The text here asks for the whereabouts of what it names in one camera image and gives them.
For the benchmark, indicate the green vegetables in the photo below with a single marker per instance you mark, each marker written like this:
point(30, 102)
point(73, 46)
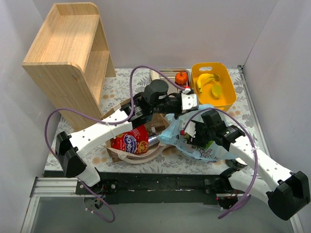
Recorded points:
point(209, 145)

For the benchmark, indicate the blue cartoon plastic bag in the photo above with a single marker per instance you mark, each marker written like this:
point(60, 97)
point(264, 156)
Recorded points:
point(171, 136)

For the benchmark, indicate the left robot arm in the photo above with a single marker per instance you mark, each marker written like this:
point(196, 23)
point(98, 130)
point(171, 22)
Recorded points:
point(71, 148)

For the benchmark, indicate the yellow plastic basket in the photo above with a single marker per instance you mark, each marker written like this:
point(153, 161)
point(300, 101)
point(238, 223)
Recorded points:
point(221, 77)

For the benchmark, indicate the brown paper tote bag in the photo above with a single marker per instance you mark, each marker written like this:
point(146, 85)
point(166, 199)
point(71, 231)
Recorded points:
point(160, 123)

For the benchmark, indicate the floral table mat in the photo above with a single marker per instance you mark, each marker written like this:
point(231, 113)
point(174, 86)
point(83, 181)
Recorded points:
point(172, 161)

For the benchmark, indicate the small silver bottle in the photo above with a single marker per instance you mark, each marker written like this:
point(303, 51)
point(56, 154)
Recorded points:
point(153, 135)

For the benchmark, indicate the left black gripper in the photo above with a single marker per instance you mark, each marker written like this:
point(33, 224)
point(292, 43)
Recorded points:
point(176, 103)

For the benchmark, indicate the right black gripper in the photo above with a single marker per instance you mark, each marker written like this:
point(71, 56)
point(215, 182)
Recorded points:
point(197, 134)

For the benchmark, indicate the wooden shelf unit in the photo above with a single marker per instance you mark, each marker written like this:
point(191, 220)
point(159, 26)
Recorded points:
point(69, 60)

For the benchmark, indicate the small orange pumpkin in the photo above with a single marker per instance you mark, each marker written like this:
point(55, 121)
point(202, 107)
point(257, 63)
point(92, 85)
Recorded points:
point(181, 78)

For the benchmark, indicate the yellow bananas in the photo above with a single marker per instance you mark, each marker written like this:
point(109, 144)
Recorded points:
point(204, 79)

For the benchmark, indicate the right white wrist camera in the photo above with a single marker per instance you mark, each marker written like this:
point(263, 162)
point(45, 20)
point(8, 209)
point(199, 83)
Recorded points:
point(191, 129)

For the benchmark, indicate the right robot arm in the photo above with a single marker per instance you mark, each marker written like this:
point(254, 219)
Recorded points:
point(284, 191)

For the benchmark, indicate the red cookie snack packet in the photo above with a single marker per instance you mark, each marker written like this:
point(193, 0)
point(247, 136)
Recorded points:
point(134, 141)

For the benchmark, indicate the white green leek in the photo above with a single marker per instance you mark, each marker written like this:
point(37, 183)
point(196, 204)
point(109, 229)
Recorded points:
point(154, 75)

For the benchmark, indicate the yellow star fruit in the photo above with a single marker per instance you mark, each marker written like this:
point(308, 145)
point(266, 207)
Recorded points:
point(216, 91)

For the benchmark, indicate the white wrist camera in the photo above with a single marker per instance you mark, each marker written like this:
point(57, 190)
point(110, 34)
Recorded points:
point(191, 129)
point(189, 101)

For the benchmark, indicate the metal tray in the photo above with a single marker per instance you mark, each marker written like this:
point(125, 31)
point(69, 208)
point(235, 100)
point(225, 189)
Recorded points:
point(170, 73)

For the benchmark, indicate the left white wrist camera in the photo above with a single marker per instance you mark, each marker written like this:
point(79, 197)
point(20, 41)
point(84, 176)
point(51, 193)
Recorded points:
point(189, 101)

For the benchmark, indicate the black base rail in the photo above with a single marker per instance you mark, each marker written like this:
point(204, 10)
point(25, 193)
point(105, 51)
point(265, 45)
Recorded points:
point(117, 188)

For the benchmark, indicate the grey tape roll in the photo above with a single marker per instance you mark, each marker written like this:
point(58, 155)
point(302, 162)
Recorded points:
point(236, 163)

